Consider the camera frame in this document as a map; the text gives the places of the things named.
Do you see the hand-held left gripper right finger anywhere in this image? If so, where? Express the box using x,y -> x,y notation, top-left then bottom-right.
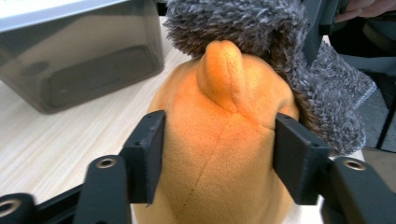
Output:
273,112 -> 396,224

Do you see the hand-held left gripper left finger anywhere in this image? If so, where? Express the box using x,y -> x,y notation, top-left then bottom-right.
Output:
74,110 -> 166,224

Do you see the grey fluffy cloth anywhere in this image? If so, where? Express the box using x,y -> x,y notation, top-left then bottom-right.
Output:
163,0 -> 377,157

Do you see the orange plush toy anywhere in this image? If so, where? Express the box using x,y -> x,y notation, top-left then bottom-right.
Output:
132,39 -> 300,224

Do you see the clear grey storage box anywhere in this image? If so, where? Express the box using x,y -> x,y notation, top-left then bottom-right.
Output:
0,8 -> 165,115

